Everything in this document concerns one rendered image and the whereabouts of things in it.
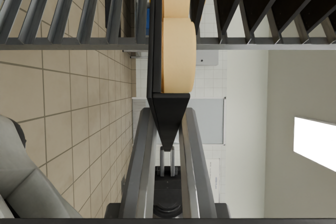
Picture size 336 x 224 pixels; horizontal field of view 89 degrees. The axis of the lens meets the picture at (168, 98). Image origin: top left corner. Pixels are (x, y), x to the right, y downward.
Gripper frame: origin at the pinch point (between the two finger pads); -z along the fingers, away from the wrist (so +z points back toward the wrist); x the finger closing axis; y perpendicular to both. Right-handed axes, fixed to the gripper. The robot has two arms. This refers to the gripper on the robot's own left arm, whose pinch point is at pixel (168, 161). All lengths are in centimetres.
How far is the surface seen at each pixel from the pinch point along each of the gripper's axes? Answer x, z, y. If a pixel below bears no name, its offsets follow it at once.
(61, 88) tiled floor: -78, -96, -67
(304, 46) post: 45, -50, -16
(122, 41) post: -15, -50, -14
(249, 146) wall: 183, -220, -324
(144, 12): -8, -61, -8
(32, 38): -44, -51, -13
